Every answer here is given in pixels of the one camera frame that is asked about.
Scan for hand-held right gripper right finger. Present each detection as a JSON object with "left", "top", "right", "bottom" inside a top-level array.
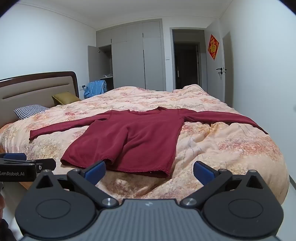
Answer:
[{"left": 180, "top": 161, "right": 265, "bottom": 208}]

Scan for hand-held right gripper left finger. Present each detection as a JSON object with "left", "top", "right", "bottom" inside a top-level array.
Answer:
[{"left": 34, "top": 160, "right": 120, "bottom": 209}]

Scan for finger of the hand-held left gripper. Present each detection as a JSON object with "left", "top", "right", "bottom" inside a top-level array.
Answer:
[
  {"left": 26, "top": 158, "right": 57, "bottom": 175},
  {"left": 0, "top": 152, "right": 28, "bottom": 163}
]

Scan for dark red long-sleeved sweater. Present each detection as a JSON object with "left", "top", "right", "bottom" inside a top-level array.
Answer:
[{"left": 29, "top": 106, "right": 269, "bottom": 178}]

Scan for blue clothes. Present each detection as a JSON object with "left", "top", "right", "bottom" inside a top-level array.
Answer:
[{"left": 84, "top": 80, "right": 107, "bottom": 99}]

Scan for floral pink quilt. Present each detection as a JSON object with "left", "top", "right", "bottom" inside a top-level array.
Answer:
[{"left": 0, "top": 85, "right": 290, "bottom": 205}]

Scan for houndstooth pillow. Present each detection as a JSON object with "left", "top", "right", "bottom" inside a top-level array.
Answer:
[{"left": 13, "top": 104, "right": 51, "bottom": 120}]

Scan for olive green pillow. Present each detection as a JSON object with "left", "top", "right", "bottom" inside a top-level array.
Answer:
[{"left": 51, "top": 91, "right": 81, "bottom": 106}]

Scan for padded bed headboard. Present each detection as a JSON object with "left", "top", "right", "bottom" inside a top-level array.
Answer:
[{"left": 0, "top": 71, "right": 80, "bottom": 129}]

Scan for white room door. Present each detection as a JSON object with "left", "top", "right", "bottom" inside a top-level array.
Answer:
[{"left": 205, "top": 19, "right": 232, "bottom": 107}]

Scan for grey built-in wardrobe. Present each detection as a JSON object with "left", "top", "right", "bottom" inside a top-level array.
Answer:
[{"left": 87, "top": 20, "right": 165, "bottom": 93}]

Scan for red diamond door decoration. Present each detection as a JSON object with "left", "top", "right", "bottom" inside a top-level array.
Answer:
[{"left": 208, "top": 34, "right": 220, "bottom": 61}]

